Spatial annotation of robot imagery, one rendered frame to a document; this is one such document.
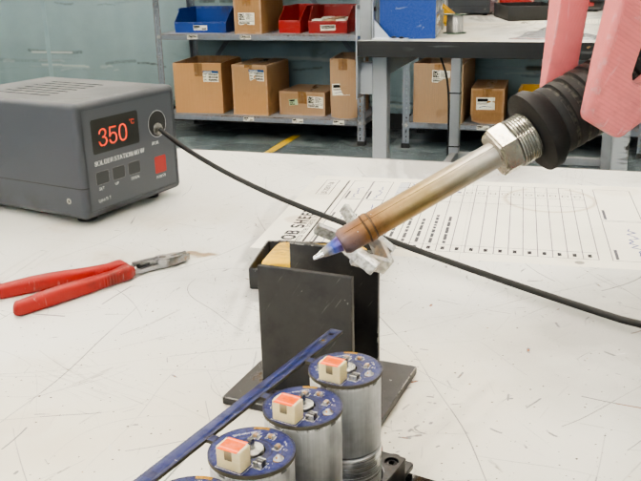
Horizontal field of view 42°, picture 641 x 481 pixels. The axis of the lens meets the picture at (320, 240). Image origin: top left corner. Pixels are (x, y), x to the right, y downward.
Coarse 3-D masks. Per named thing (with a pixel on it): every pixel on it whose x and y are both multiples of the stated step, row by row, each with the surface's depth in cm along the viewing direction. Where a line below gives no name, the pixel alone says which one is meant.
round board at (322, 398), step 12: (312, 396) 26; (324, 396) 26; (336, 396) 26; (264, 408) 26; (324, 408) 26; (336, 408) 25; (276, 420) 25; (300, 420) 25; (312, 420) 25; (324, 420) 25
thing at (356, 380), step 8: (336, 352) 29; (344, 352) 29; (352, 352) 29; (352, 360) 29; (360, 360) 29; (368, 360) 29; (376, 360) 29; (312, 368) 28; (360, 368) 28; (368, 368) 28; (376, 368) 28; (312, 376) 28; (352, 376) 27; (360, 376) 27; (376, 376) 27; (320, 384) 27; (328, 384) 27; (336, 384) 27; (344, 384) 27; (352, 384) 27; (360, 384) 27; (368, 384) 27
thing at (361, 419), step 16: (352, 368) 28; (352, 400) 27; (368, 400) 27; (352, 416) 27; (368, 416) 28; (352, 432) 27; (368, 432) 28; (352, 448) 28; (368, 448) 28; (352, 464) 28; (368, 464) 28; (352, 480) 28; (368, 480) 28
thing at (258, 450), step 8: (256, 448) 23; (256, 456) 23; (216, 472) 23; (280, 472) 23; (288, 472) 23; (224, 480) 23; (232, 480) 22; (240, 480) 22; (248, 480) 22; (256, 480) 22; (264, 480) 22; (272, 480) 23; (280, 480) 23; (288, 480) 23
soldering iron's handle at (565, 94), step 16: (640, 64) 23; (560, 80) 24; (576, 80) 24; (512, 96) 24; (528, 96) 23; (544, 96) 24; (560, 96) 24; (576, 96) 23; (512, 112) 25; (528, 112) 24; (544, 112) 23; (560, 112) 23; (576, 112) 23; (544, 128) 23; (560, 128) 23; (576, 128) 24; (592, 128) 24; (544, 144) 24; (560, 144) 23; (576, 144) 24; (544, 160) 24; (560, 160) 24
